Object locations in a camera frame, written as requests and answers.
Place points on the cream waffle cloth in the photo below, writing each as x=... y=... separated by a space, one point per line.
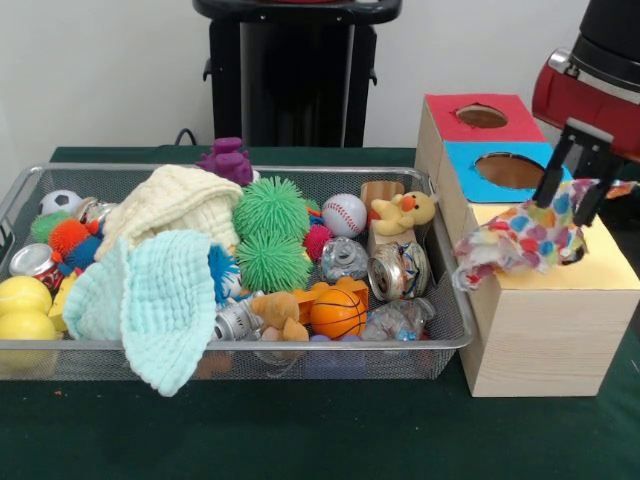
x=165 y=210

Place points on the dark green table cloth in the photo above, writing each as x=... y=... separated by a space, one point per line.
x=300 y=440

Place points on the yellow plush duck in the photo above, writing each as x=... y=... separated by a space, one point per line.
x=405 y=210

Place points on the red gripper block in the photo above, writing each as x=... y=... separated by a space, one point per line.
x=580 y=105

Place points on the small red soda can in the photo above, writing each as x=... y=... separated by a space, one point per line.
x=30 y=260

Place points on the green spiky rubber ball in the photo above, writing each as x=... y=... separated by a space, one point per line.
x=272 y=210

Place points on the open tin can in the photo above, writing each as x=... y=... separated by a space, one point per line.
x=400 y=272

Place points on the yellow tennis ball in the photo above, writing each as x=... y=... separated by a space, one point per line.
x=22 y=297

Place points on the purple rubber toy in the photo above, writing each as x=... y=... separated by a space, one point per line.
x=230 y=160

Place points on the small soccer ball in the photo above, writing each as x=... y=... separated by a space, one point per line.
x=60 y=201

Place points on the shallow clear mesh bin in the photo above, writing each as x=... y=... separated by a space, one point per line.
x=440 y=360

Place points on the smooth yellow ball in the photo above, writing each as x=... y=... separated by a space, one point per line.
x=25 y=327

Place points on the white toy baseball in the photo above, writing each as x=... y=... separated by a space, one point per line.
x=345 y=215

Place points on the orange toy basketball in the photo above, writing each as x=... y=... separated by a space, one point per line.
x=337 y=312

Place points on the white cloth round dots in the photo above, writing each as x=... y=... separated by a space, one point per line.
x=525 y=235

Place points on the wooden box three holes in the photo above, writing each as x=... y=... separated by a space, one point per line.
x=545 y=340

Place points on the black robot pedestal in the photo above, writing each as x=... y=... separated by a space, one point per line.
x=300 y=75

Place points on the mint waffle cloth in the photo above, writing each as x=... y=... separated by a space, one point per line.
x=160 y=305

